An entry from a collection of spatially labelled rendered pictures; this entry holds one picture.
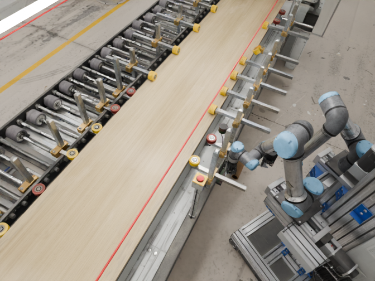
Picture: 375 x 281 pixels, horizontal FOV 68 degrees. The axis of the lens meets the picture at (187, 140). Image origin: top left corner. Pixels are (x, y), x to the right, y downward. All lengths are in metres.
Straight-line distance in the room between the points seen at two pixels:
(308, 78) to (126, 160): 3.26
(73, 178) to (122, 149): 0.39
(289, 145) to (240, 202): 1.69
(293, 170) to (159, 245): 1.07
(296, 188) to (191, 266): 1.42
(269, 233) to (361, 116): 2.33
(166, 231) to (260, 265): 0.87
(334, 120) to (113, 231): 1.42
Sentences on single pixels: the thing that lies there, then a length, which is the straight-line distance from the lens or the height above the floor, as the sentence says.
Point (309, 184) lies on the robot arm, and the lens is 1.72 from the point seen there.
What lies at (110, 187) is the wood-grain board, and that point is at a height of 0.90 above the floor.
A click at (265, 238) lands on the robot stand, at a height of 0.21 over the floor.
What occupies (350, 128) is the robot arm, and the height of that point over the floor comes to 1.33.
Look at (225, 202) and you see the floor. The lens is 2.93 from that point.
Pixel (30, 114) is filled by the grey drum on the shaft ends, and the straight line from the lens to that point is 2.60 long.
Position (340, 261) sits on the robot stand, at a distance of 1.94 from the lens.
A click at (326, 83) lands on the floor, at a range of 4.62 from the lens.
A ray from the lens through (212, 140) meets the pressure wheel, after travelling 2.16.
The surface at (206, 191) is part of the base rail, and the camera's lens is 2.16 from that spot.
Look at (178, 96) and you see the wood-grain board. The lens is 2.46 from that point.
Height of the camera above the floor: 2.61
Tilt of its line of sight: 53 degrees down
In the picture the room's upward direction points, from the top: 6 degrees clockwise
